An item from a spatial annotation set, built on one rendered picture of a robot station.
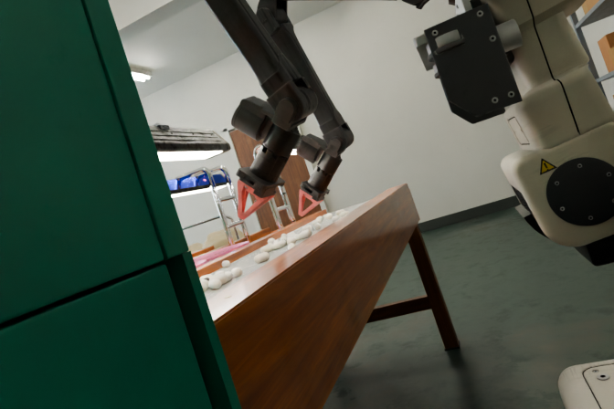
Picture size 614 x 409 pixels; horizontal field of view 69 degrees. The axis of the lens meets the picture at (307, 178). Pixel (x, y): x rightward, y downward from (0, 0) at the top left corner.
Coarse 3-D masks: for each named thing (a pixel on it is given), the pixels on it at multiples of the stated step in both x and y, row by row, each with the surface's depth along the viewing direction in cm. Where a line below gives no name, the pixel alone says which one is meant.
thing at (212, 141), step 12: (156, 132) 97; (168, 132) 101; (180, 132) 106; (192, 132) 111; (204, 132) 116; (216, 132) 123; (156, 144) 92; (168, 144) 96; (180, 144) 100; (192, 144) 105; (204, 144) 110; (216, 144) 115; (228, 144) 122
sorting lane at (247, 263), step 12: (360, 204) 202; (300, 228) 179; (312, 228) 156; (300, 240) 127; (252, 252) 141; (276, 252) 116; (240, 264) 117; (252, 264) 107; (264, 264) 99; (240, 276) 92
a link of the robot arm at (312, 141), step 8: (304, 136) 125; (312, 136) 126; (336, 136) 120; (304, 144) 125; (312, 144) 125; (320, 144) 123; (328, 144) 120; (336, 144) 119; (296, 152) 127; (304, 152) 125; (312, 152) 125; (328, 152) 121; (336, 152) 120; (312, 160) 125
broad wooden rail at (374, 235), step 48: (384, 192) 192; (336, 240) 86; (384, 240) 124; (240, 288) 58; (288, 288) 60; (336, 288) 77; (240, 336) 47; (288, 336) 56; (336, 336) 71; (240, 384) 44; (288, 384) 52
